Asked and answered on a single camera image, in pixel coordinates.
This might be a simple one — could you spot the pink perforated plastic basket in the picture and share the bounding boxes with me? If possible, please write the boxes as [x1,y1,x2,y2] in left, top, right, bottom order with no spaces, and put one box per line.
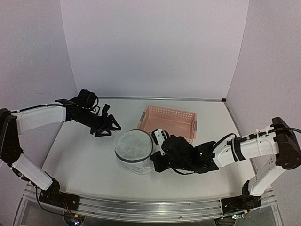
[137,105,197,143]

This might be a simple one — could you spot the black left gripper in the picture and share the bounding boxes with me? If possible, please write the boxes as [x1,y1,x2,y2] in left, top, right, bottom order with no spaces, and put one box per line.
[75,108,121,137]

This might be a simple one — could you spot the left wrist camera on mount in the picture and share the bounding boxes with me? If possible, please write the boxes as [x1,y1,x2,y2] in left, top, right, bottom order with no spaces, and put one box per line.
[75,89,110,116]

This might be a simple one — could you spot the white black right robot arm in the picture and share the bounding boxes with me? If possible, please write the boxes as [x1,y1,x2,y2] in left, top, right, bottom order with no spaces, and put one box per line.
[150,117,301,216]

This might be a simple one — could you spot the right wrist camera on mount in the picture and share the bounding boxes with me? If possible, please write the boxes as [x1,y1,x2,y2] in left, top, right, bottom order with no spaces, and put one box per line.
[151,128,192,156]

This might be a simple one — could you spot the aluminium rail at table back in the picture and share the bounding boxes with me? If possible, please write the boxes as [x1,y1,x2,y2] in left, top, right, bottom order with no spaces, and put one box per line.
[98,96,226,103]

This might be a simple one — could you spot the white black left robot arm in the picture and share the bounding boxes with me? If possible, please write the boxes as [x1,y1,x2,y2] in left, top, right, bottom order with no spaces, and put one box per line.
[0,98,121,210]

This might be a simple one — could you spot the aluminium front rail frame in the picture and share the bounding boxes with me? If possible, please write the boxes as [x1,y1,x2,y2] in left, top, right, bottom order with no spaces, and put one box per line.
[14,186,283,226]

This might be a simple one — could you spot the white mesh laundry bag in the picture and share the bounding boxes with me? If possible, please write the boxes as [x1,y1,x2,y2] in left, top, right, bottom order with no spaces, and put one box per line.
[114,129,154,175]

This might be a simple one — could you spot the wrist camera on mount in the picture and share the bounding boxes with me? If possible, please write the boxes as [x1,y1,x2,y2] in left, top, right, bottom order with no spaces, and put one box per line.
[75,89,110,116]
[151,128,192,156]

